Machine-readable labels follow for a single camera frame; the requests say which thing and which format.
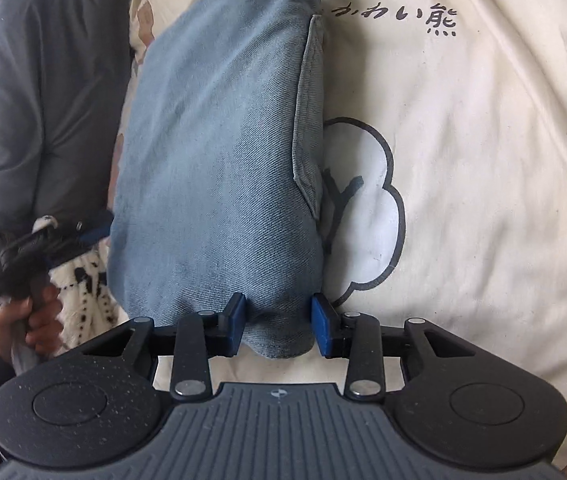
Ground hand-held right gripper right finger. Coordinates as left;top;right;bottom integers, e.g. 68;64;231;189
311;294;469;402

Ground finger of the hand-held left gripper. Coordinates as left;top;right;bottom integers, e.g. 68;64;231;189
80;210;115;230
82;226;113;245

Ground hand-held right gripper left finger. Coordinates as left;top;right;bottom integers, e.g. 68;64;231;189
81;292;248;402

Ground light blue denim jeans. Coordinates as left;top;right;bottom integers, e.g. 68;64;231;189
108;0;327;361

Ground person's left hand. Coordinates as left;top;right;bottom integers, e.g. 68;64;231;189
0;284;65;362

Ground white fluffy black-dotted garment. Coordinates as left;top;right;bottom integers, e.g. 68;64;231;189
28;215;130;357

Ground dark grey pillow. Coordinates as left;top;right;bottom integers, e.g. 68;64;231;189
0;0;135;281

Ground cream bear printed blanket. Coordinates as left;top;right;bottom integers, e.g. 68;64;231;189
108;0;567;480

